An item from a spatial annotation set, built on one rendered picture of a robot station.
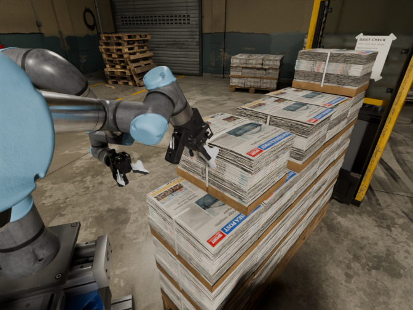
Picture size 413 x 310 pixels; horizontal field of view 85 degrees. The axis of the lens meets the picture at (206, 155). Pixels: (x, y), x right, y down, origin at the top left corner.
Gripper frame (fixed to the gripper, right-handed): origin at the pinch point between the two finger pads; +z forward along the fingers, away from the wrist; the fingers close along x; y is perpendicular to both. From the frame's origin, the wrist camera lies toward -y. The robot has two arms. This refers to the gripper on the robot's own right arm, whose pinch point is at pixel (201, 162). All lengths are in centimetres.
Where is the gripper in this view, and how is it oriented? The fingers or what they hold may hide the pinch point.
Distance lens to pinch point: 80.1
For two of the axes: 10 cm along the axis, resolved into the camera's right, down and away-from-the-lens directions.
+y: 6.1, -7.3, 3.0
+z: 3.5, 5.9, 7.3
